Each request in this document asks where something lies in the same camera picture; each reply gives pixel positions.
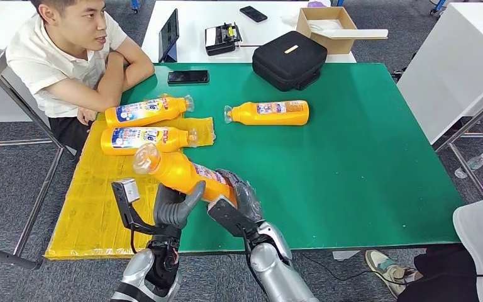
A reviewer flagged white table with steel legs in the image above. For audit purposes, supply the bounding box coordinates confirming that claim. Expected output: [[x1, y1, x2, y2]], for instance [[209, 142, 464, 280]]
[[396, 2, 483, 199]]

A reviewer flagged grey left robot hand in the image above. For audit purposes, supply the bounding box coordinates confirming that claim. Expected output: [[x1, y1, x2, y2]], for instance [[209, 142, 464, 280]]
[[153, 180, 206, 229]]

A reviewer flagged person's right hand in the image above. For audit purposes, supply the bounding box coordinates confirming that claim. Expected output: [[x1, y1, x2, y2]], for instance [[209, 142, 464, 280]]
[[106, 50, 126, 67]]

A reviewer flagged black tablet on stand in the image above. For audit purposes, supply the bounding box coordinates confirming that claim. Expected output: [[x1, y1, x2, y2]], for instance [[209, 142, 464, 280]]
[[158, 8, 180, 64]]

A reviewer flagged black and white label printer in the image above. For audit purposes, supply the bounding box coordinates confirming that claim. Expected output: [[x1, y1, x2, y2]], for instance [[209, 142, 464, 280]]
[[204, 22, 243, 57]]

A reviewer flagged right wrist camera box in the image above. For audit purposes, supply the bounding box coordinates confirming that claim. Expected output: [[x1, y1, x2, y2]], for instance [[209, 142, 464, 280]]
[[206, 196, 263, 239]]

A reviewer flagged black zippered carrying case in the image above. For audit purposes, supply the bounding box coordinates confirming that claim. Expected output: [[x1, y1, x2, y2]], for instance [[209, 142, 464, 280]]
[[252, 30, 328, 92]]

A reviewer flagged green top table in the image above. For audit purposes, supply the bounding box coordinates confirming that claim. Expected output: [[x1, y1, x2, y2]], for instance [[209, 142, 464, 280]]
[[118, 62, 465, 254]]

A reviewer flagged clear plastic water bottle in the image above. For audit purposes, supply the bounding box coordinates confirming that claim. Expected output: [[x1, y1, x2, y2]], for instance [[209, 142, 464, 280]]
[[453, 152, 483, 180]]

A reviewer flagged yellow taped cardboard mat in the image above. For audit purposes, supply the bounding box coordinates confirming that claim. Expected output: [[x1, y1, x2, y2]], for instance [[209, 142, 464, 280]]
[[43, 94, 216, 260]]

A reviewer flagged black smartphone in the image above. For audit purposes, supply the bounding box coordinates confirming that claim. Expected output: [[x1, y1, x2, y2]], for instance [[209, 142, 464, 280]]
[[167, 69, 210, 86], [239, 5, 269, 23]]

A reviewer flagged white packing material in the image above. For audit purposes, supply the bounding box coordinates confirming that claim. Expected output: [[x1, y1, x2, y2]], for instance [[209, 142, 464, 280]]
[[309, 18, 345, 33]]

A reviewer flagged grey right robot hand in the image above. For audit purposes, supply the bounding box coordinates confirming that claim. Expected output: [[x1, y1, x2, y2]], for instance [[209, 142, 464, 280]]
[[215, 169, 264, 225]]

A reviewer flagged orange detergent bottle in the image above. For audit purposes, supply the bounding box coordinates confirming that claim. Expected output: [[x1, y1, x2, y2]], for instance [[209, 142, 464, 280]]
[[104, 94, 195, 128], [223, 99, 310, 126], [132, 143, 239, 207], [100, 126, 199, 156]]

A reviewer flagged open cardboard box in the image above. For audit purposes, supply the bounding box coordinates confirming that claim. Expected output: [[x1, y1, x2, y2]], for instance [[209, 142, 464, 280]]
[[296, 6, 358, 55]]

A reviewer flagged person's left hand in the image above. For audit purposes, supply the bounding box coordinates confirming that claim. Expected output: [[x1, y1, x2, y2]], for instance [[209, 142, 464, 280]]
[[76, 107, 99, 126]]

